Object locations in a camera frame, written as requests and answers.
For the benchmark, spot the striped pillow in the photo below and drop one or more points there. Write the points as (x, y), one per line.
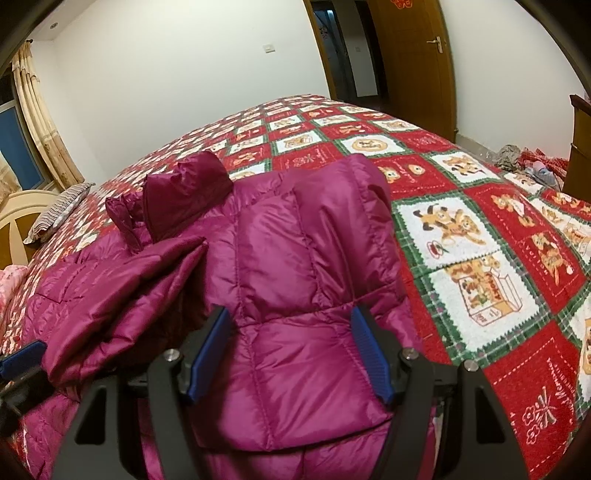
(60, 210)

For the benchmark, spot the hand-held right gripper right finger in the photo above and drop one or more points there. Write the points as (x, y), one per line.
(369, 355)

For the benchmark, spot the red door decoration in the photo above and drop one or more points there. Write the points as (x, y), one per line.
(400, 3)

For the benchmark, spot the cream wooden headboard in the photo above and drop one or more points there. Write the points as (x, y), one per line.
(18, 207)

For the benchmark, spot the wooden door frame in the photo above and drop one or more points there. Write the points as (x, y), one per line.
(322, 46)

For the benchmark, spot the window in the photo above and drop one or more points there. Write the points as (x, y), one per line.
(18, 134)

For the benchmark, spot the red printed patchwork blanket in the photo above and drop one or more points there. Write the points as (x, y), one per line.
(461, 230)

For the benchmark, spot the pile of clothes on floor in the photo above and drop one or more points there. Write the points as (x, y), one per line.
(556, 164)

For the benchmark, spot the grey crumpled cloth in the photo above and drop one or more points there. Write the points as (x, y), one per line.
(508, 154)

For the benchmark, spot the wooden dresser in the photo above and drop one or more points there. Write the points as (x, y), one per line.
(581, 157)

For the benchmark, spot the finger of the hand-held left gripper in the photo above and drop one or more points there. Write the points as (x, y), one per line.
(23, 392)
(21, 357)

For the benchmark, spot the beige patterned curtain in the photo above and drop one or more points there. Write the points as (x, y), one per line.
(41, 120)

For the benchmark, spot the magenta puffer jacket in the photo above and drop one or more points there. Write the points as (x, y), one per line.
(286, 258)

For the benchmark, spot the pink cloth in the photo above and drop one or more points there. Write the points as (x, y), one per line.
(9, 281)

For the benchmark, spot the light blue cloth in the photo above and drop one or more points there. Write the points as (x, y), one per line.
(542, 174)

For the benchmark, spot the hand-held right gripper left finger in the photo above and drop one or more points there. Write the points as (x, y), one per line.
(210, 355)

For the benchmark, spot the wooden door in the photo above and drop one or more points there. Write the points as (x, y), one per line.
(411, 69)

